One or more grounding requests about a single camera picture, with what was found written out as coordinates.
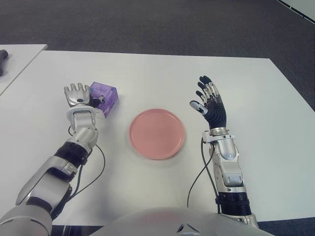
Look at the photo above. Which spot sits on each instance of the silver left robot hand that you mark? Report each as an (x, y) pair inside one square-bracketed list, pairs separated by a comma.
[(76, 96)]

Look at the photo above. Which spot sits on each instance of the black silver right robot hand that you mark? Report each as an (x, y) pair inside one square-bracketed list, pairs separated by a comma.
[(216, 114)]

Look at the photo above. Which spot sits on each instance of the purple tissue paper pack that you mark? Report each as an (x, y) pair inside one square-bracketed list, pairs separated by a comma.
[(109, 97)]

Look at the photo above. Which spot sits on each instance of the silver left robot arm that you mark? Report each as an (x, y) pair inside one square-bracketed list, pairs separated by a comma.
[(83, 123)]

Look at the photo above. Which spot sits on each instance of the pink round plate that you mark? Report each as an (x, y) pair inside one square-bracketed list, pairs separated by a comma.
[(157, 135)]

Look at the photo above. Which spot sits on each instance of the black object on side table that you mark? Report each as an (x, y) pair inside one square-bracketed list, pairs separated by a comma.
[(3, 60)]

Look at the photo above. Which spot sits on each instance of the grey robot torso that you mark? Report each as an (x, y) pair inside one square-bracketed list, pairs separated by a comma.
[(160, 222)]

